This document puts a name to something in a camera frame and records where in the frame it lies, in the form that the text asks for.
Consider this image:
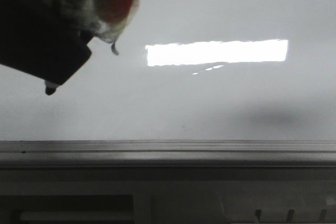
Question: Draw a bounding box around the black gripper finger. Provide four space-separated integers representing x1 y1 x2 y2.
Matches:
1 0 91 86

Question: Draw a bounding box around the white black whiteboard marker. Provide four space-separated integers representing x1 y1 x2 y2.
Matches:
45 80 59 95

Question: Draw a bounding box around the red magnet taped to marker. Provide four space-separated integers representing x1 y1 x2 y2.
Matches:
52 0 146 56

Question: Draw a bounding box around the white whiteboard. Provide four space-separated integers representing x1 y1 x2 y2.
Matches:
1 0 335 141

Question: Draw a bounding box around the grey aluminium whiteboard frame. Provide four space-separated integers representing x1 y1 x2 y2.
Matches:
1 140 335 168

